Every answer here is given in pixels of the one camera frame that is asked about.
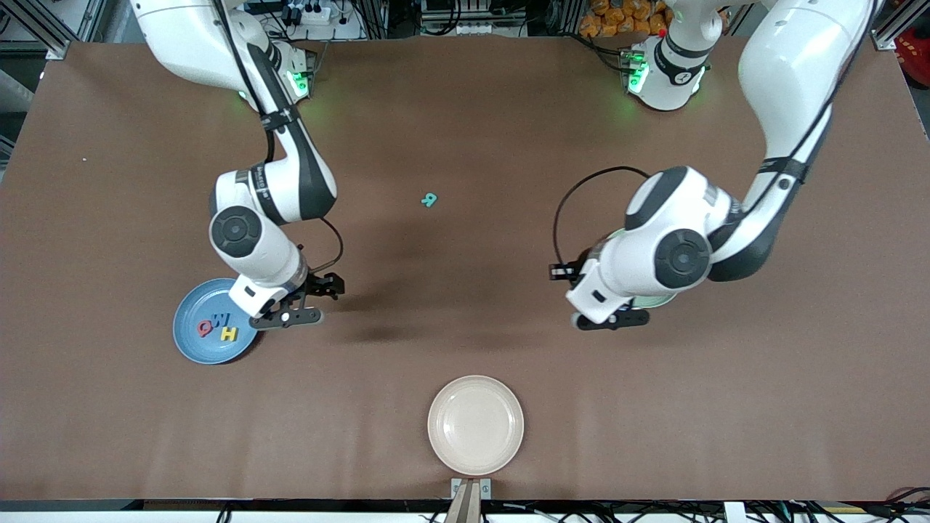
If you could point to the yellow foam letter H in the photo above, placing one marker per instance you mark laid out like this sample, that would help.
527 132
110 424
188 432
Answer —
229 335

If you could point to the white power strip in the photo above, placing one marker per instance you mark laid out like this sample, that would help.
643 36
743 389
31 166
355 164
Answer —
309 13

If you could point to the orange packets pile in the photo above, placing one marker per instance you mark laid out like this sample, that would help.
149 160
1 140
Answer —
610 18

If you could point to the blue plate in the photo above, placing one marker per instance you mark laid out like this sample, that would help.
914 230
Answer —
196 349

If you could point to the teal foam letter R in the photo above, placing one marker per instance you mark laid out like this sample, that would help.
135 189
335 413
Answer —
429 200

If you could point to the red object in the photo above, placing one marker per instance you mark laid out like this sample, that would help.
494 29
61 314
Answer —
914 51

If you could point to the aluminium frame profile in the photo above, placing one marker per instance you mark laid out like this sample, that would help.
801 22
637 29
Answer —
901 29
51 36

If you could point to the green plate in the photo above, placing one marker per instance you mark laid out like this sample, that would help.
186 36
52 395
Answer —
657 301

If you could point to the blue foam uppercase M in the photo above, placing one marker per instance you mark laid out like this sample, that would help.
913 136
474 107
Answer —
222 319

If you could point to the beige plate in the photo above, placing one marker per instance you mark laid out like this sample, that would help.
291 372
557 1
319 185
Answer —
476 426

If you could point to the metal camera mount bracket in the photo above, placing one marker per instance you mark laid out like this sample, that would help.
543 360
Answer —
470 494

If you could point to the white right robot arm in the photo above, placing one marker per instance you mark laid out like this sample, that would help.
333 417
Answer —
189 43

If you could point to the red foam letter Q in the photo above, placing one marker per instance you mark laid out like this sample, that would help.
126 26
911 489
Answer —
206 328

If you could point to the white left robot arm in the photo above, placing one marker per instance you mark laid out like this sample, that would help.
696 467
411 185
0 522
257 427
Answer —
792 73

